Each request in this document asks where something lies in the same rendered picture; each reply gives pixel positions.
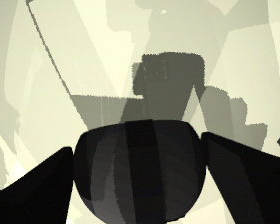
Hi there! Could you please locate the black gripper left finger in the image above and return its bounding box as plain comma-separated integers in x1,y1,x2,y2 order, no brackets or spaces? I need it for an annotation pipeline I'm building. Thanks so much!
0,147,73,224

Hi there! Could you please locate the dark grey controller unit with rocker switches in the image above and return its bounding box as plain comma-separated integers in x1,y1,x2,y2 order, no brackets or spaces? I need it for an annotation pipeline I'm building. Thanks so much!
72,120,207,224

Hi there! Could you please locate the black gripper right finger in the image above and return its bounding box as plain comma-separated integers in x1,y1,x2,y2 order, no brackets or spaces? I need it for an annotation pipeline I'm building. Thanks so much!
200,132,280,224

